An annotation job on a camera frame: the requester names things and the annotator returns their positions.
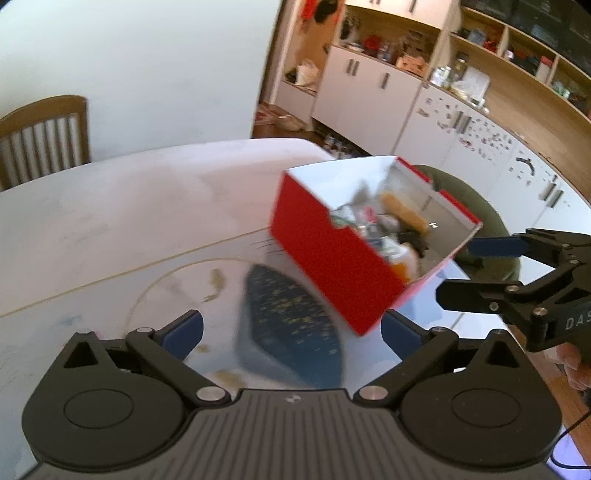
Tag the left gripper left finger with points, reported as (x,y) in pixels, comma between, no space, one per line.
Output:
(162,352)

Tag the white cabinet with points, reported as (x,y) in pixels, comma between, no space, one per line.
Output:
(448,85)

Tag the person right hand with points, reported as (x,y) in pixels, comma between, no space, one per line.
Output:
(577,372)

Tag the tan cracker pack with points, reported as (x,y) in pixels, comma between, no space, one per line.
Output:
(396,207)

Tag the white tote bag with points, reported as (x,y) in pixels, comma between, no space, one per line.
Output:
(306,74)

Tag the brown wooden chair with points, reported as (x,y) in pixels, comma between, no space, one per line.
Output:
(42,138)

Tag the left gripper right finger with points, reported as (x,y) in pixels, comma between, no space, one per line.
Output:
(424,354)

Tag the red cardboard box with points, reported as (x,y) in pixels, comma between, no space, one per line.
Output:
(352,276)

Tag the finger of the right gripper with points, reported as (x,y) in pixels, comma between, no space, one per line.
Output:
(497,247)

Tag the patterned tissue paper pack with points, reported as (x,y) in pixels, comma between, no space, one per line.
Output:
(402,258)

